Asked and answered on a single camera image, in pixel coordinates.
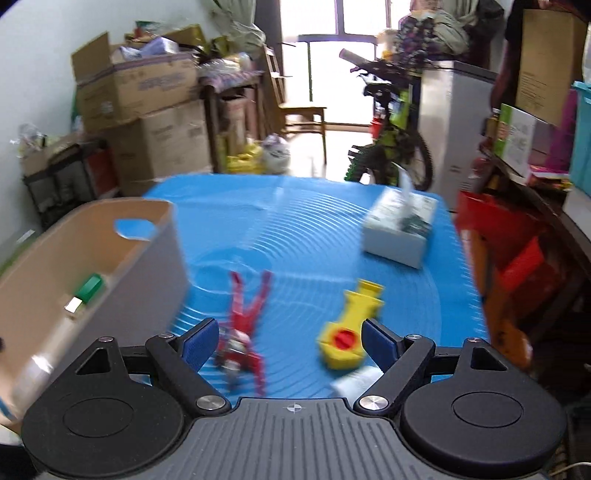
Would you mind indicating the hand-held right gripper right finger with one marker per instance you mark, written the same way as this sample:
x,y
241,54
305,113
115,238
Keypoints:
x,y
378,341

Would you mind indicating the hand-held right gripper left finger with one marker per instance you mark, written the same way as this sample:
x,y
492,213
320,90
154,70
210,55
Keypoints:
x,y
201,344

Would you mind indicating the yellow plastic toy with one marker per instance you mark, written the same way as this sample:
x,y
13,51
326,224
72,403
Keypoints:
x,y
351,314

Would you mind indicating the small white bottle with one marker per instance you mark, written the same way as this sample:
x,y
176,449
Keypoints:
x,y
355,381

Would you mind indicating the red toy figure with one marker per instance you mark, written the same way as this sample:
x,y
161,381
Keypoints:
x,y
242,314

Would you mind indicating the beige plastic basket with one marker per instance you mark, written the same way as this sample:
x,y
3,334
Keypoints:
x,y
152,277

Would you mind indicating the green bottle with gold cap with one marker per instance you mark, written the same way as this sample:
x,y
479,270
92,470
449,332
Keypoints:
x,y
90,288

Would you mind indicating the white tissue box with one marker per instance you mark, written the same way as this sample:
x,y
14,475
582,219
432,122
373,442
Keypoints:
x,y
392,240

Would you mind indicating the blue silicone mat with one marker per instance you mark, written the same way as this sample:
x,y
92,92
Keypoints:
x,y
314,258

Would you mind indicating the orange paper bag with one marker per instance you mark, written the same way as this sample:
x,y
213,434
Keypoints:
x,y
503,323

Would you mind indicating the red paper bag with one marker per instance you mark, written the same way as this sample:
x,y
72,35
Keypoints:
x,y
508,249

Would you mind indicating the yellow plastic item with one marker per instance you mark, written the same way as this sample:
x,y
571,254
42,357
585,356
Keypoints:
x,y
242,161

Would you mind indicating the large closed cardboard box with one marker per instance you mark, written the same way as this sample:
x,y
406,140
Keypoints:
x,y
171,143

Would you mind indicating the white plastic bag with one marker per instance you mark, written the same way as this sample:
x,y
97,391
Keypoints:
x,y
275,154

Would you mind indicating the green and black bicycle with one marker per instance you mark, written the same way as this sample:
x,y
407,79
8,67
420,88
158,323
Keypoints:
x,y
397,134

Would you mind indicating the black metal cart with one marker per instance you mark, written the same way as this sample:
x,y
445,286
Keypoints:
x,y
64,184

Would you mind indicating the dark wooden shelf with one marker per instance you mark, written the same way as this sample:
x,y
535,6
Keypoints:
x,y
545,207

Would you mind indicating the white chest freezer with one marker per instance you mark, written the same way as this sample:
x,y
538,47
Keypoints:
x,y
452,138

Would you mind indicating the wooden chair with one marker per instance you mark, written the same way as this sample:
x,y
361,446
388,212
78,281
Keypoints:
x,y
300,113

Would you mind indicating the green and white carton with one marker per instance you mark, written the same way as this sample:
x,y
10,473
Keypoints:
x,y
515,138

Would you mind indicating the cluttered small table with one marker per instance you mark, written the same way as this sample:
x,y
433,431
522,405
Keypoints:
x,y
231,87

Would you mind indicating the open cardboard box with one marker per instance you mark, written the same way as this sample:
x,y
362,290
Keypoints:
x,y
138,87

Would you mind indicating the teal plastic storage bin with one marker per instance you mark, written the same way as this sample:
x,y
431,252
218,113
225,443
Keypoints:
x,y
582,138

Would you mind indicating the pile of clothes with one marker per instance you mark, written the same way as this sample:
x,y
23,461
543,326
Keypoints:
x,y
429,32

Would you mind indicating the pale green curtain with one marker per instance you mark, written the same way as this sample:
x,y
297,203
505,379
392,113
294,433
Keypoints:
x,y
240,23

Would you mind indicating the tall brown cardboard box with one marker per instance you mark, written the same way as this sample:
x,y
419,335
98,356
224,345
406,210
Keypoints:
x,y
549,64

